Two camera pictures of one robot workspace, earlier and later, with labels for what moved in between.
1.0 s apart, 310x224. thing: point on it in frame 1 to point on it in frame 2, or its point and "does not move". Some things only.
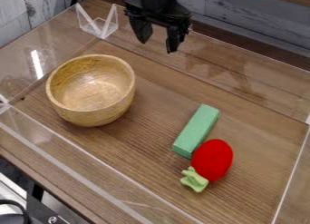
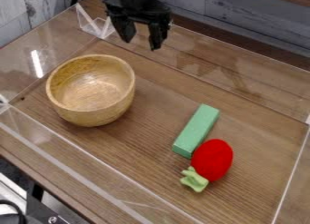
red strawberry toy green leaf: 213,159 does not move
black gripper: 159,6 to 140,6
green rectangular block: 195,131 does not move
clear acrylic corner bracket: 98,27 does not move
